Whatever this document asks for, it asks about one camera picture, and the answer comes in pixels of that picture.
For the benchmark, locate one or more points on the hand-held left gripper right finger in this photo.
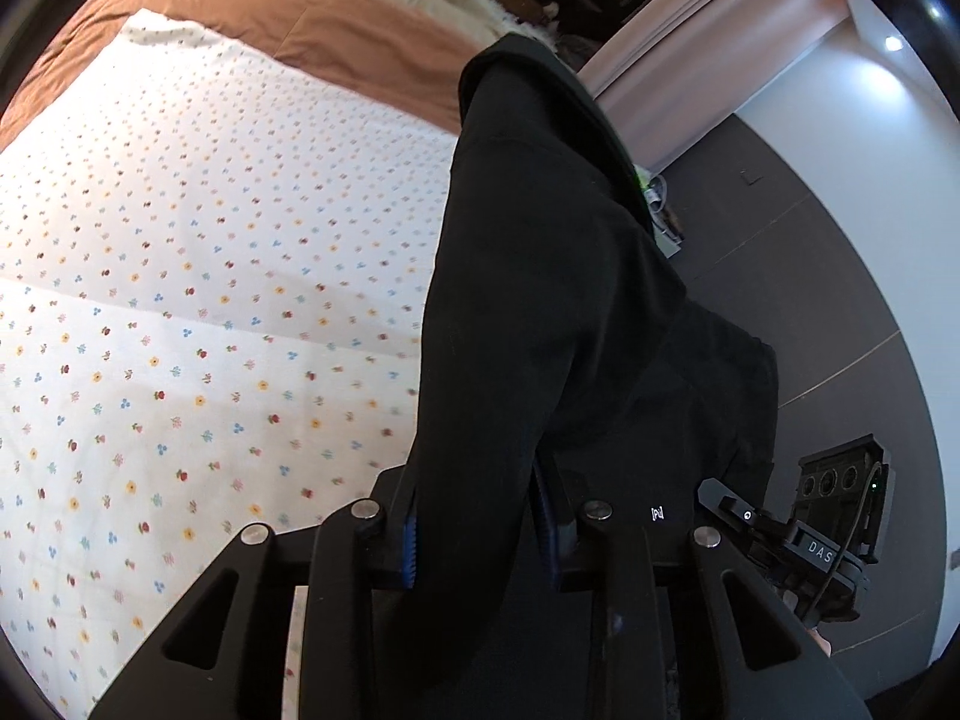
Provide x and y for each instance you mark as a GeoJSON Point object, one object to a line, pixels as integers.
{"type": "Point", "coordinates": [544, 529]}

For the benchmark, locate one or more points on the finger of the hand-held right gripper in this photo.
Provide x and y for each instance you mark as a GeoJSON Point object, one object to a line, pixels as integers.
{"type": "Point", "coordinates": [739, 514]}

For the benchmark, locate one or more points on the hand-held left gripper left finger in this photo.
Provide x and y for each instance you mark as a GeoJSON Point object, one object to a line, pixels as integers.
{"type": "Point", "coordinates": [409, 549]}

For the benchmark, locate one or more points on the black printed jacket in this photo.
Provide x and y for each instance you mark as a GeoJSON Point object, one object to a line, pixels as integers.
{"type": "Point", "coordinates": [562, 277]}

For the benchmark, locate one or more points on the person's right hand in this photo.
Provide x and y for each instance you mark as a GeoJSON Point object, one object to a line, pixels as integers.
{"type": "Point", "coordinates": [820, 643]}

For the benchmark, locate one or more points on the grey green object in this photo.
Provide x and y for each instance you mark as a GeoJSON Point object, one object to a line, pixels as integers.
{"type": "Point", "coordinates": [658, 202]}

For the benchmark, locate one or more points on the white floral bed sheet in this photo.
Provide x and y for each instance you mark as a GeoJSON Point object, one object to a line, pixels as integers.
{"type": "Point", "coordinates": [187, 277]}

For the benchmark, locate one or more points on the pink curtain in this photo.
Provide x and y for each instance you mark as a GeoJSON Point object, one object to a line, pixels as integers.
{"type": "Point", "coordinates": [712, 37]}

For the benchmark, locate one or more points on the ceiling spot light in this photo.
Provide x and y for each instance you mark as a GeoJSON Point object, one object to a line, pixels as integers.
{"type": "Point", "coordinates": [892, 43]}

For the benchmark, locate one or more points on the brown plush toy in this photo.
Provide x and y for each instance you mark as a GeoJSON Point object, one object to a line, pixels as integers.
{"type": "Point", "coordinates": [525, 9]}

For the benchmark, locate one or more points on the brown quilt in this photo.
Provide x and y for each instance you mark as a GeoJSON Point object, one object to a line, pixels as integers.
{"type": "Point", "coordinates": [337, 22]}

